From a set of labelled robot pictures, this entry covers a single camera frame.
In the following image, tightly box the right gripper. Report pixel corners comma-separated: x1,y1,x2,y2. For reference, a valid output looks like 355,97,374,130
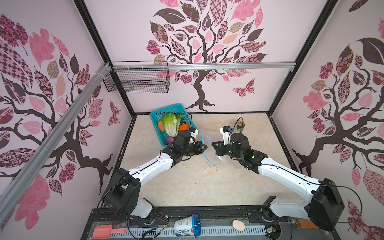
210,140,243,162

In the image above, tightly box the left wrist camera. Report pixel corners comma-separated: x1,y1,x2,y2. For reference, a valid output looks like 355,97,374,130
189,128,199,144

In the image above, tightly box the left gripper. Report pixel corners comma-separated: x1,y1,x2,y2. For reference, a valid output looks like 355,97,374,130
181,140,208,156

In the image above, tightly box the brown potato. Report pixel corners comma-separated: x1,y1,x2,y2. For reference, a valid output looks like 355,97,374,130
158,121,166,133

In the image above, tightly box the pink plastic scoop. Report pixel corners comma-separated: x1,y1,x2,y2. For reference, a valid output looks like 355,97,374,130
92,225,128,240

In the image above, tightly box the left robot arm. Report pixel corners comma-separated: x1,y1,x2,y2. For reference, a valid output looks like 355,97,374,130
101,128,207,222

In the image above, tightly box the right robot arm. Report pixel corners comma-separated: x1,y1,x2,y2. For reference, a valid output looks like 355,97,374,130
212,133,345,232

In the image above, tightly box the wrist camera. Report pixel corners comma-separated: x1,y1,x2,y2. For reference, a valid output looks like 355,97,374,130
220,126,232,145
189,128,199,144

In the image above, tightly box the beige egg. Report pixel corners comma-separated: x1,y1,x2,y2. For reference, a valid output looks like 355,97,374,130
232,220,246,232

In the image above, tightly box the white yogurt cup blue lid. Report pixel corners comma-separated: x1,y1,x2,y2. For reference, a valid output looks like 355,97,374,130
174,214,202,238

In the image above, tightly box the teal plastic basket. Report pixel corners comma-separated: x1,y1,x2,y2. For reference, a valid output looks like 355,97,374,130
150,104,197,147

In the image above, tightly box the white slotted cable duct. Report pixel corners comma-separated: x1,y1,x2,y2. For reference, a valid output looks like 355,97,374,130
110,226,267,240

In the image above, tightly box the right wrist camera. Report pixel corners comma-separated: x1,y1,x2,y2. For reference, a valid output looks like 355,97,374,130
220,126,232,145

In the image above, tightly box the aluminium rail left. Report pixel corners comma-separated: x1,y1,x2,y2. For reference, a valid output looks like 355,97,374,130
1,63,111,224

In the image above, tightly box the clear zip top bag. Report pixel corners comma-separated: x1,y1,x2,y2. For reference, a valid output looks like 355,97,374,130
200,129,238,172

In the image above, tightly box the green beverage can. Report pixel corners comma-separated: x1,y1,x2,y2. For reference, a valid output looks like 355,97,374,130
236,120,245,133

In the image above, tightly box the napa cabbage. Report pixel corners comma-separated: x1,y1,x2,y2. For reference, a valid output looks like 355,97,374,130
162,113,182,137

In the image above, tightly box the black wire basket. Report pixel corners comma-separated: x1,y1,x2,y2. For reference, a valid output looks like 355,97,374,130
103,60,171,94

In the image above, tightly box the aluminium rail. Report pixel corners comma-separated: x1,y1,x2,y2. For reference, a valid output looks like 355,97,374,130
113,62,296,71
1,63,111,224

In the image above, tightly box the aluminium rail back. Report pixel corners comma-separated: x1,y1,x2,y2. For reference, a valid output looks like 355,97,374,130
113,62,296,71

